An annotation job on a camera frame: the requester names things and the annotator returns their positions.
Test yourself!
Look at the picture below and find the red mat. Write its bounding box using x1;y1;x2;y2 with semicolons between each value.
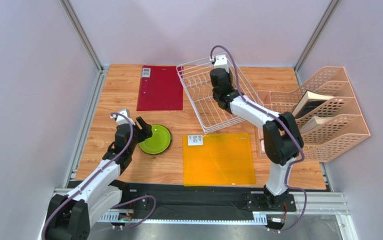
136;65;184;111

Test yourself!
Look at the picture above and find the beige plastic file organizer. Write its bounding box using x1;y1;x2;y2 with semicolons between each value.
257;66;371;163

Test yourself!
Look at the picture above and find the white label on red mat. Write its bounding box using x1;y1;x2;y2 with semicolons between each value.
141;67;151;78

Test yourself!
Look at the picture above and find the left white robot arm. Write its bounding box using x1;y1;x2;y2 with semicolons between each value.
41;110;153;240

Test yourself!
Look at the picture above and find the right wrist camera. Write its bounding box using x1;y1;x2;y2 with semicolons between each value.
210;54;230;73

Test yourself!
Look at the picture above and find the red floral plate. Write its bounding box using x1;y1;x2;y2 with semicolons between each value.
160;125;173;154

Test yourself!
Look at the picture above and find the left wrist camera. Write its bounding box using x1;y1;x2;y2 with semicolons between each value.
110;108;135;126

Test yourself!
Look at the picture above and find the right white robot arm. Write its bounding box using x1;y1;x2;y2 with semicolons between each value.
209;68;304;209

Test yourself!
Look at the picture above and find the white wire dish rack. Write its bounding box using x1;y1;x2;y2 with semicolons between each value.
176;51;263;134

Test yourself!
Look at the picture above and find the orange mat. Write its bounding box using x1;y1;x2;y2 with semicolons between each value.
182;133;257;187

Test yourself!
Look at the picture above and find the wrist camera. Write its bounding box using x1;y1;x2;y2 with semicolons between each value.
110;108;135;126
210;54;230;73

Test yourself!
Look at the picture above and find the white barcode label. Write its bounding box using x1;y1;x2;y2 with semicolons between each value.
187;134;204;146

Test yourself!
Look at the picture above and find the green plastic plate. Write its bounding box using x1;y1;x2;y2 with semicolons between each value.
138;124;162;155

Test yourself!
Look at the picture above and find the tan book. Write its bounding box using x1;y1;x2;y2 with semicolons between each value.
300;116;332;134

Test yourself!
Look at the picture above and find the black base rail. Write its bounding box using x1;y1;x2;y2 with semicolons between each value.
113;181;297;221

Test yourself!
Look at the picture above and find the small beige tray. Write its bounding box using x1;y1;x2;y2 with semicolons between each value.
255;127;266;156

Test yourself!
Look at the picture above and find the black cover book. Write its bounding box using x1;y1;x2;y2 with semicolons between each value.
292;90;334;119

